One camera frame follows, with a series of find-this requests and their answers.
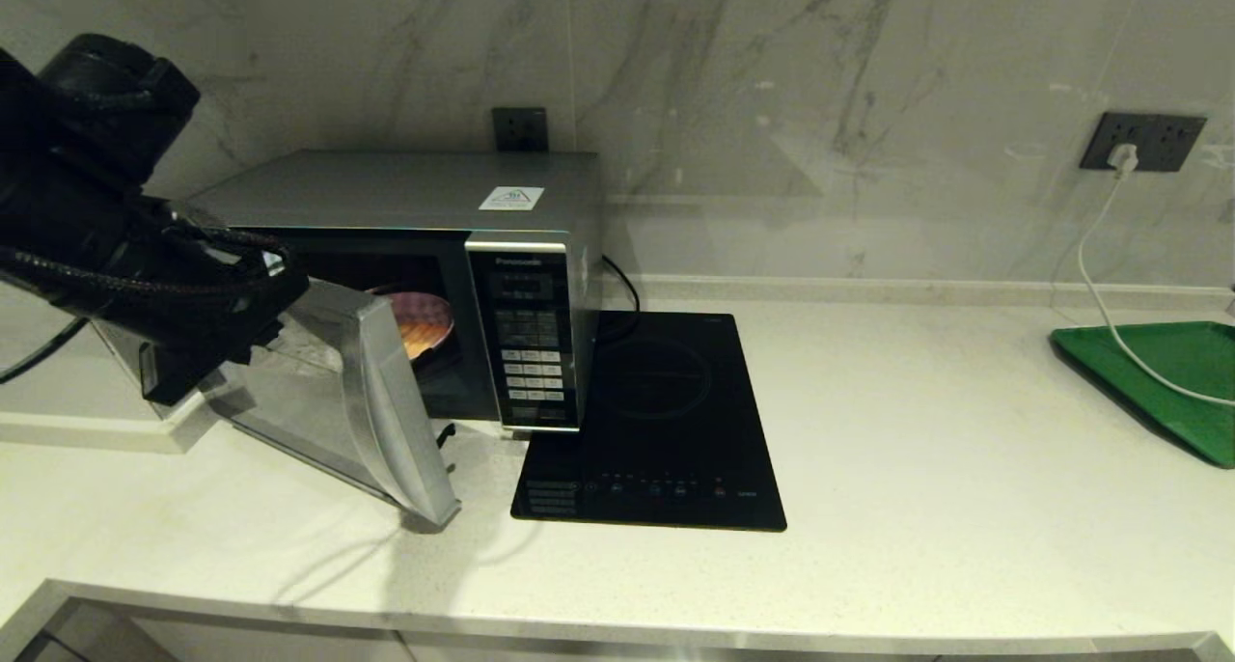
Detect dark glass microwave door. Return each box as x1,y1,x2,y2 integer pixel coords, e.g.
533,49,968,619
96,276,462,530

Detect lilac round plate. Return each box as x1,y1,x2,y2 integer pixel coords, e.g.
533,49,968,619
371,291,454,361

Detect silver Panasonic microwave oven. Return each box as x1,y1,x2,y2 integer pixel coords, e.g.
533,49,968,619
92,149,605,433

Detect black induction cooktop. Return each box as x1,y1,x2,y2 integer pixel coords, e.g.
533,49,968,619
510,312,787,533

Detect green plastic tray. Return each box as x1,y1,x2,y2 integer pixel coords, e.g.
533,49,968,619
1051,321,1235,468

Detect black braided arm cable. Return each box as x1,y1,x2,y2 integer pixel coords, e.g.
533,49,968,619
0,242,292,301

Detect small black wall socket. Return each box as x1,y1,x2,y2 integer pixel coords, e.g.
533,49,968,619
491,107,549,152

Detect white power cable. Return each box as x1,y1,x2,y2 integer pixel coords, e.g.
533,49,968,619
1076,173,1235,407

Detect wide black wall socket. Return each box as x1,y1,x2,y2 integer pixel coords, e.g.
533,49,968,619
1080,112,1208,173

